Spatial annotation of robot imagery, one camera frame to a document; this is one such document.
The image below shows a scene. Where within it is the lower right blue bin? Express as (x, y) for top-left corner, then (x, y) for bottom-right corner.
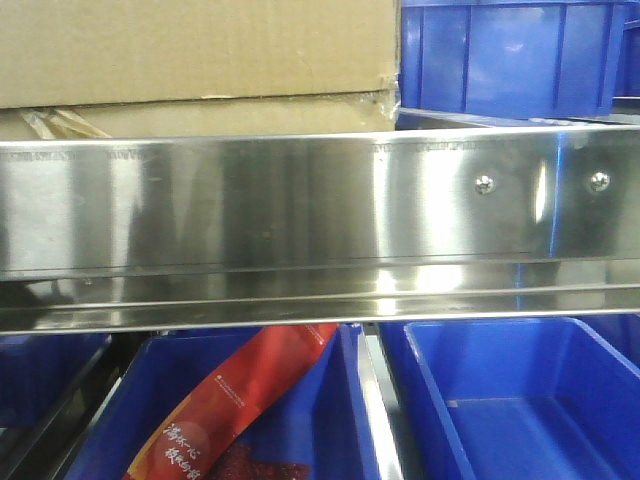
(380, 317), (639, 479)

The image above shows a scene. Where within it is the left silver screw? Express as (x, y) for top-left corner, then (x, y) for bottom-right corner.
(474, 175), (496, 195)

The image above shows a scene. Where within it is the lower middle blue bin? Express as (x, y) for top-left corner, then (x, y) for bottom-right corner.
(66, 325), (380, 479)

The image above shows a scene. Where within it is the red snack package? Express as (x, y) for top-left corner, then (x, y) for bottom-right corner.
(124, 323), (338, 479)

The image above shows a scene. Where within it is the far right blue bin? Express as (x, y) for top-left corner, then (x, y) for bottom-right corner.
(615, 2), (639, 97)

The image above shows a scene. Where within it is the silver screw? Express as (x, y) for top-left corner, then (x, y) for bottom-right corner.
(589, 170), (611, 193)
(474, 175), (496, 195)

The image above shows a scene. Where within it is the upper right blue bin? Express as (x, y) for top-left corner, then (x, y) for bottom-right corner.
(399, 1), (630, 119)

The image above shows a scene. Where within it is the stainless steel shelf rail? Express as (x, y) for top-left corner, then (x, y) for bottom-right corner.
(1, 125), (639, 334)

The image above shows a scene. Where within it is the blue bin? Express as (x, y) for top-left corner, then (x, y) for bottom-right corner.
(1, 333), (111, 428)
(66, 325), (380, 479)
(399, 1), (630, 119)
(380, 317), (639, 479)
(615, 2), (639, 97)

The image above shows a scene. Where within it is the brown cardboard carton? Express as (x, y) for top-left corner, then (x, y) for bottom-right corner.
(1, 1), (399, 140)

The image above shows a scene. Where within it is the lower left blue bin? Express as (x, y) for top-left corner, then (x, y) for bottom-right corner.
(1, 333), (111, 428)

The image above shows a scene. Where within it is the right silver screw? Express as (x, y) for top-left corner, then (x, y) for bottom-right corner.
(589, 170), (611, 193)

